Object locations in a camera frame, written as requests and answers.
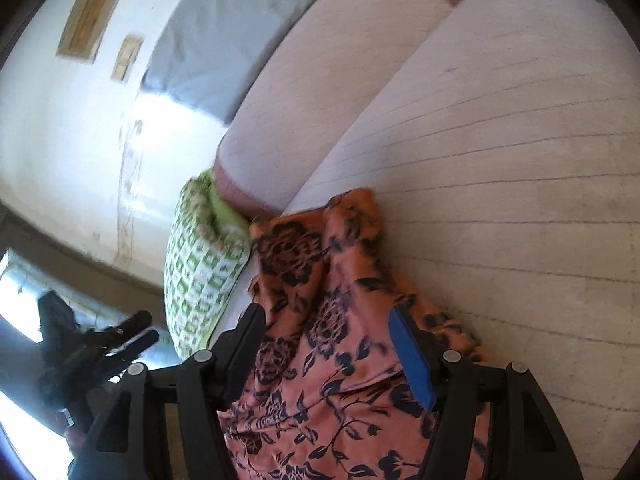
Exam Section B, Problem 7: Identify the orange black floral garment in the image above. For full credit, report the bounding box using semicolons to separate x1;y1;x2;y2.
219;188;485;479

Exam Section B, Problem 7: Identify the window with glass pane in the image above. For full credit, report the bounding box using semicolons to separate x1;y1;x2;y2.
0;249;172;480

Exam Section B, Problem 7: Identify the green white patterned pillow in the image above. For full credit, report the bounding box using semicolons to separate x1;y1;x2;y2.
164;170;250;360

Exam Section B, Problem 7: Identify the pink quilted bedspread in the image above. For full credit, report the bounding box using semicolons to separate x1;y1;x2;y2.
214;0;639;479

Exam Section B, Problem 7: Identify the framed picture on wall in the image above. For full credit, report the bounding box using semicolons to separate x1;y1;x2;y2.
56;0;119;64

